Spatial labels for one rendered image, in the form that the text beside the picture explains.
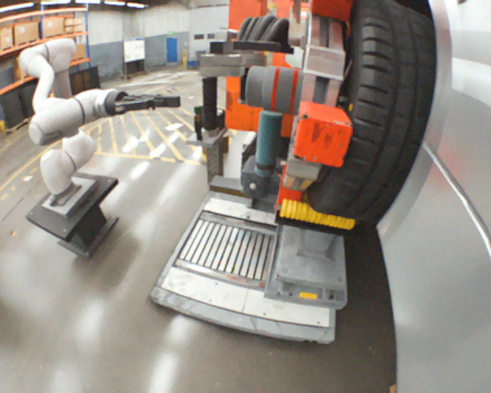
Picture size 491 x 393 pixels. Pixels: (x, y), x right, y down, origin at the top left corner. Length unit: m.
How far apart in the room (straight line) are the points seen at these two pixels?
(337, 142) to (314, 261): 0.70
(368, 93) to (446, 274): 0.25
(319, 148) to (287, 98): 0.30
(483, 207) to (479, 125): 0.07
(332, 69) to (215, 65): 0.24
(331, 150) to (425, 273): 0.20
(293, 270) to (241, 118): 0.80
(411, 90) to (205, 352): 1.03
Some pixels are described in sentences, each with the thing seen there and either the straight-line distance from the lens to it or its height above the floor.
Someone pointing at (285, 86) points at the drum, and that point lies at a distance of 0.58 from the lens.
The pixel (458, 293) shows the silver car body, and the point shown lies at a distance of 0.21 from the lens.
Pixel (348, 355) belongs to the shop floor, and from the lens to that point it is 1.09.
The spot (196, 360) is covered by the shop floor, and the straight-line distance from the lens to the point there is 0.97.
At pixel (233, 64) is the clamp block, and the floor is 0.93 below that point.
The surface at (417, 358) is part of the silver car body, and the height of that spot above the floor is 0.79.
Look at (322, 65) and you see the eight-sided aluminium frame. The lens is 0.37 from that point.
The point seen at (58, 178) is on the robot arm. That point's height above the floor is 0.47.
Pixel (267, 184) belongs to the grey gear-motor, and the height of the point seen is 0.33.
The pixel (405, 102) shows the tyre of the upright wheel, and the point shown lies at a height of 0.93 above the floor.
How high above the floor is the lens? 0.96
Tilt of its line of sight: 40 degrees down
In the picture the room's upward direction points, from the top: 4 degrees clockwise
